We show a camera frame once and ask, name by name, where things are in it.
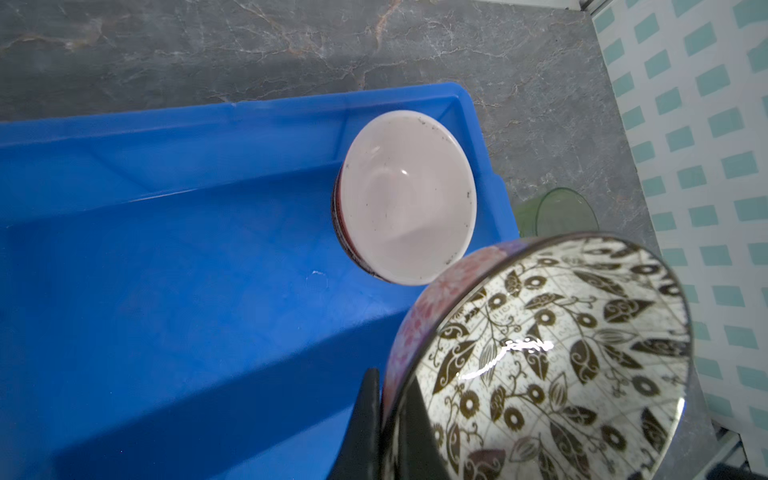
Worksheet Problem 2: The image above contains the green transparent plastic cup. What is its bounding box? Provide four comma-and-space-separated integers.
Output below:
513, 187, 599, 237

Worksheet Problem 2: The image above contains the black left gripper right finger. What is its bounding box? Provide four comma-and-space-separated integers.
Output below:
395, 380, 450, 480

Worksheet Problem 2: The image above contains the blue plastic bin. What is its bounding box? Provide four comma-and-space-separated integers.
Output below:
1, 83, 517, 479

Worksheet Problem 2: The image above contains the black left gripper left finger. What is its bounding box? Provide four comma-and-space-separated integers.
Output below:
326, 368, 381, 480

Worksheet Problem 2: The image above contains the orange white ceramic bowl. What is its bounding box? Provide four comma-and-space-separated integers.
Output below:
340, 110, 478, 286

